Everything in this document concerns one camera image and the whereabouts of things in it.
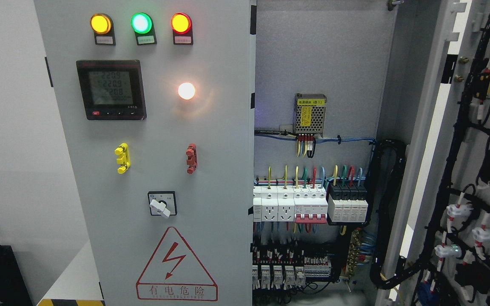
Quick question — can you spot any grey cabinet door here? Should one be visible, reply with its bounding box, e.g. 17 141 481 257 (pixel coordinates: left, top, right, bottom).
34 0 255 306
370 0 490 306

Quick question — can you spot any red terminal connector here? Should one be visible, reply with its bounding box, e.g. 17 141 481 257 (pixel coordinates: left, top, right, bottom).
185 143 198 174

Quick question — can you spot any white socket breaker row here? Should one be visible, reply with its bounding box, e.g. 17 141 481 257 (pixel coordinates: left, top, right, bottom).
253 186 295 222

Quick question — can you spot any metal mesh power supply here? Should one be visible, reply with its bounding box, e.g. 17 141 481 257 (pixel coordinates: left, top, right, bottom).
293 93 327 134

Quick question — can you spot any white glowing indicator lamp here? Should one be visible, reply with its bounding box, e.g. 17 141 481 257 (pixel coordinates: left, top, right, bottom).
178 82 196 100

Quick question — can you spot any black surge protector block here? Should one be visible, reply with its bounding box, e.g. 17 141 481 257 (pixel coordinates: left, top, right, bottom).
327 184 371 227

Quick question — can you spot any yellow terminal connector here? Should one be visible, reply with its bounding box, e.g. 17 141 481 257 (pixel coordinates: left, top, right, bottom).
114 143 131 174

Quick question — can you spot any red electric hazard sticker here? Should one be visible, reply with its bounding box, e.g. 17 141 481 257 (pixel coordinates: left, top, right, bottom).
136 227 218 301

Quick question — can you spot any brass ground terminal bar right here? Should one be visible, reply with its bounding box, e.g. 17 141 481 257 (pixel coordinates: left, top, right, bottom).
345 229 362 280

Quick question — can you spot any red indicator lamp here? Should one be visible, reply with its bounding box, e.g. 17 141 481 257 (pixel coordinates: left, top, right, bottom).
171 12 192 34

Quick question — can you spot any black digital power meter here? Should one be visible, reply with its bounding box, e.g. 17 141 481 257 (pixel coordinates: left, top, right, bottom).
76 60 147 120

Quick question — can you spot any green indicator lamp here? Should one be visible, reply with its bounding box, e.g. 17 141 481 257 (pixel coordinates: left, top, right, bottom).
131 12 152 34

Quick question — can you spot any yellow indicator lamp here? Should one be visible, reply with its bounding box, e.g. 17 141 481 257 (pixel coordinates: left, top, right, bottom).
90 13 112 35

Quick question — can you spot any red handle circuit breaker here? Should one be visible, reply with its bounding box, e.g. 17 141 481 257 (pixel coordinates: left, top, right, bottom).
294 186 328 224

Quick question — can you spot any black right cable loom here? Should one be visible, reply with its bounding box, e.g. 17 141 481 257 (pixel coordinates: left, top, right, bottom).
364 138 424 290

